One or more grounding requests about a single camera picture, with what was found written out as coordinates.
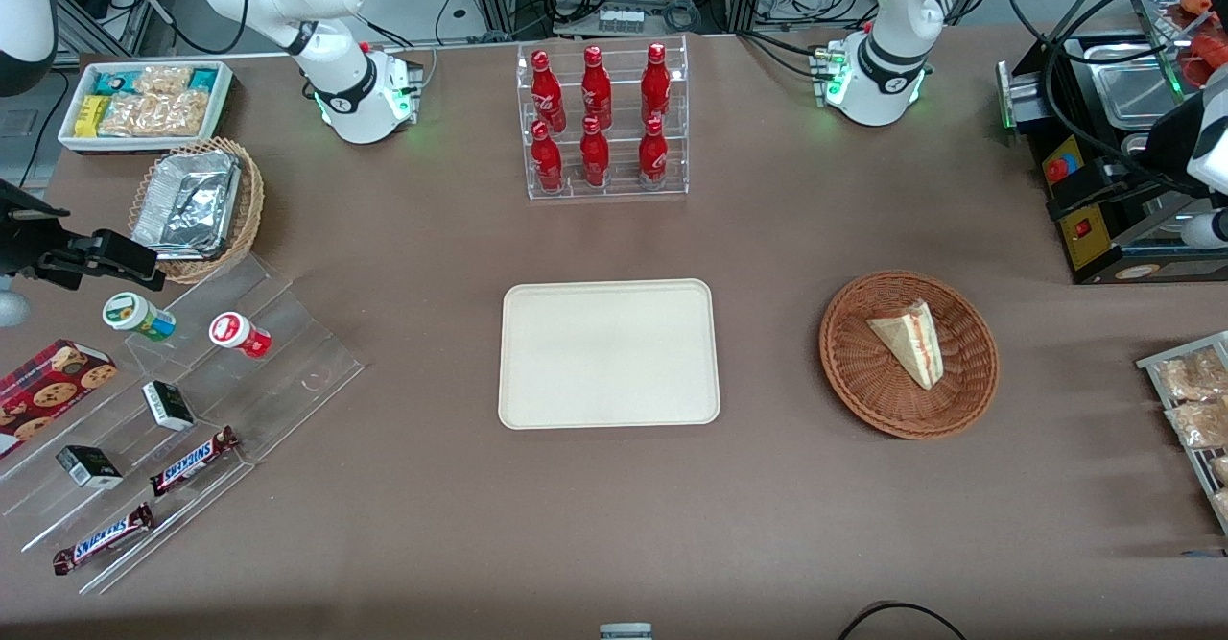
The cream rectangular tray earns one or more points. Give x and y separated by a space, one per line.
576 352

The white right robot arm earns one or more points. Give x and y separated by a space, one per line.
336 93

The black food warmer machine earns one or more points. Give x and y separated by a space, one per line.
1089 242

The red sausage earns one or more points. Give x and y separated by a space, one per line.
1211 55

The clear acrylic bottle rack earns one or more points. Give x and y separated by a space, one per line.
624 184

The red emergency stop button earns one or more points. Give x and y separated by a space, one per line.
1056 170

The clear acrylic stepped display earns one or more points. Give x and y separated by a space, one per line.
288 371

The brown round wicker basket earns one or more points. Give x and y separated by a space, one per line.
863 381

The yellow snack packet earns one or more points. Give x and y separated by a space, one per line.
91 117

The red chocolate chip cookie box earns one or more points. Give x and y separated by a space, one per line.
48 395

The aluminium foil container stack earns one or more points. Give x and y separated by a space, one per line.
187 203

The red cola bottle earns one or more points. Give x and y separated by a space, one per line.
653 155
545 88
596 88
655 83
594 155
546 160

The teal snack packet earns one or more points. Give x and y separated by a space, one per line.
113 82
202 79

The triangular sandwich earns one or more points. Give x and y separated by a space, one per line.
911 343

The orange fried food piece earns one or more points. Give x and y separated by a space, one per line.
1194 4

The light wicker basket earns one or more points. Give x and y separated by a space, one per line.
247 208

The red lid yogurt cup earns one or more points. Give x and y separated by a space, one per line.
232 331

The white power strip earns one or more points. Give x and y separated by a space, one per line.
621 20

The white rectangular snack bin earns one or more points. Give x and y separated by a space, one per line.
144 145

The Snickers chocolate bar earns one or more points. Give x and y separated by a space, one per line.
104 539
192 462

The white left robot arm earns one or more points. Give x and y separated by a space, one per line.
883 83

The clear fried snack bag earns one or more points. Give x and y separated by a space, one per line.
1220 469
1199 424
1222 506
1190 376

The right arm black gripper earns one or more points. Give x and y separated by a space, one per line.
21 243

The green lid yogurt cup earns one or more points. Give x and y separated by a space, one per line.
129 312

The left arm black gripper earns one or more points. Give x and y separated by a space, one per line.
1172 142

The stainless steel food pan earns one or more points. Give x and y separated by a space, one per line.
1132 93

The small black white carton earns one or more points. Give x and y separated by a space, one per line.
88 467
168 405

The small grey white object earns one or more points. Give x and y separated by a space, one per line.
625 632

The clear rice cracker bag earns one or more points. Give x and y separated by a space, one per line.
163 80
153 114

